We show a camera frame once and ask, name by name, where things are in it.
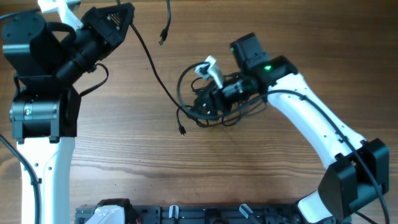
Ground black USB cable long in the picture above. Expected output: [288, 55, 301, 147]
[116, 0, 187, 137]

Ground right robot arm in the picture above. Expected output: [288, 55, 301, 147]
[188, 33, 389, 223]

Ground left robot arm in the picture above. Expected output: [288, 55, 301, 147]
[2, 3, 134, 223]

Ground right camera black cable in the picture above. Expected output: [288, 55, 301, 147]
[176, 61, 390, 224]

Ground camera black cable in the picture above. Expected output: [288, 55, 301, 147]
[176, 61, 390, 224]
[0, 7, 43, 224]

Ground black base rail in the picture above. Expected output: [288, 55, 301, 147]
[74, 198, 352, 224]

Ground left camera black cable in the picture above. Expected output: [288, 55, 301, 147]
[0, 7, 43, 224]

